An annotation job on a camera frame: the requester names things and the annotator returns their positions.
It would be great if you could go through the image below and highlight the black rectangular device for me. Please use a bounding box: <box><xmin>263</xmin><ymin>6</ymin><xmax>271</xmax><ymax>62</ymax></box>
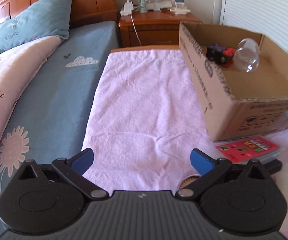
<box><xmin>263</xmin><ymin>159</ymin><xmax>282</xmax><ymax>176</ymax></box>

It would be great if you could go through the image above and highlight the red card case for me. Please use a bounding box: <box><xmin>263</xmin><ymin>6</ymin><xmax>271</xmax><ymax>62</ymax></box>
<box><xmin>215</xmin><ymin>136</ymin><xmax>281</xmax><ymax>164</ymax></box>

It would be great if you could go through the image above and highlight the blue bed sheet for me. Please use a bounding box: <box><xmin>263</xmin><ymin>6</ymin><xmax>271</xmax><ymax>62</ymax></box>
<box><xmin>0</xmin><ymin>21</ymin><xmax>119</xmax><ymax>235</ymax></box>

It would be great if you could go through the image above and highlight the pink towel mat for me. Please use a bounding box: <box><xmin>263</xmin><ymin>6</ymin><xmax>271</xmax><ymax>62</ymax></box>
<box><xmin>80</xmin><ymin>49</ymin><xmax>288</xmax><ymax>192</ymax></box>

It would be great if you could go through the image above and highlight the cardboard box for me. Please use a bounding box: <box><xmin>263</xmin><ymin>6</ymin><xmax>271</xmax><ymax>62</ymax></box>
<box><xmin>179</xmin><ymin>22</ymin><xmax>288</xmax><ymax>141</ymax></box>

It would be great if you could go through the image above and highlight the pink quilt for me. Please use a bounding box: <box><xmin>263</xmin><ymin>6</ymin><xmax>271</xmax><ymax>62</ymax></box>
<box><xmin>0</xmin><ymin>36</ymin><xmax>62</xmax><ymax>138</ymax></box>

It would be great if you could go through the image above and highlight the red black toy train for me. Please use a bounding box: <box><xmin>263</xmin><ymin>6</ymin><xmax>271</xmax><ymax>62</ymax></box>
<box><xmin>206</xmin><ymin>43</ymin><xmax>235</xmax><ymax>68</ymax></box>

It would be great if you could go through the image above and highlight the clear plastic jar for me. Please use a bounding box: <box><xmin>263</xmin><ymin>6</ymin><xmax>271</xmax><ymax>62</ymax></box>
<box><xmin>233</xmin><ymin>38</ymin><xmax>260</xmax><ymax>73</ymax></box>

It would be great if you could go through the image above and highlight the wooden nightstand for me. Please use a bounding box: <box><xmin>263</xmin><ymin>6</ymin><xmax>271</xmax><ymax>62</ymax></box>
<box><xmin>119</xmin><ymin>11</ymin><xmax>202</xmax><ymax>47</ymax></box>

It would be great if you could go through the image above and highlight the blue pillow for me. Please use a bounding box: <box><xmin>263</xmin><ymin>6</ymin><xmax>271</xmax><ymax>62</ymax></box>
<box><xmin>0</xmin><ymin>0</ymin><xmax>72</xmax><ymax>54</ymax></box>

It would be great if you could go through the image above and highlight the white router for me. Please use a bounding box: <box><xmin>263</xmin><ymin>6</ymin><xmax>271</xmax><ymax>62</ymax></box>
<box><xmin>146</xmin><ymin>0</ymin><xmax>172</xmax><ymax>11</ymax></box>

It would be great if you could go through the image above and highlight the white power strip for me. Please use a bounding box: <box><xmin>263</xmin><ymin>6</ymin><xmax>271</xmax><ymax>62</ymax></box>
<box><xmin>120</xmin><ymin>0</ymin><xmax>134</xmax><ymax>16</ymax></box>

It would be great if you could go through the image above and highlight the white charging cable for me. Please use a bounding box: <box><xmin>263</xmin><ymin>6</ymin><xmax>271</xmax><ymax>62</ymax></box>
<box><xmin>130</xmin><ymin>11</ymin><xmax>142</xmax><ymax>48</ymax></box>

